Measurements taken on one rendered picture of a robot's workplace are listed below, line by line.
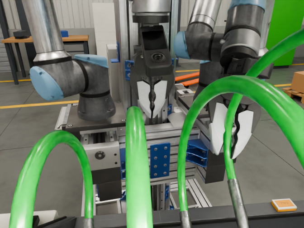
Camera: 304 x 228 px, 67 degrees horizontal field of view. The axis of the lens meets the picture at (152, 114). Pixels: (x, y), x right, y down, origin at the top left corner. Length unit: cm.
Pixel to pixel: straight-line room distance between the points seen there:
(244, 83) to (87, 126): 73
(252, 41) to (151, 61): 22
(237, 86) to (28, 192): 16
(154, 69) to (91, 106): 52
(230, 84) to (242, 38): 32
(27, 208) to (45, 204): 196
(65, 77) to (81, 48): 437
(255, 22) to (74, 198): 188
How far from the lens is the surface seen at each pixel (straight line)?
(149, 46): 42
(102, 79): 85
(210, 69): 96
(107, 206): 169
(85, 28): 637
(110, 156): 82
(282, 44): 28
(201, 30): 66
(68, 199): 211
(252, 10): 55
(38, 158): 20
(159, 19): 45
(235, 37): 51
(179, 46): 66
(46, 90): 77
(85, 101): 88
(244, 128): 43
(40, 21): 79
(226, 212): 66
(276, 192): 231
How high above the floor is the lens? 142
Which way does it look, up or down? 25 degrees down
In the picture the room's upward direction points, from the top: straight up
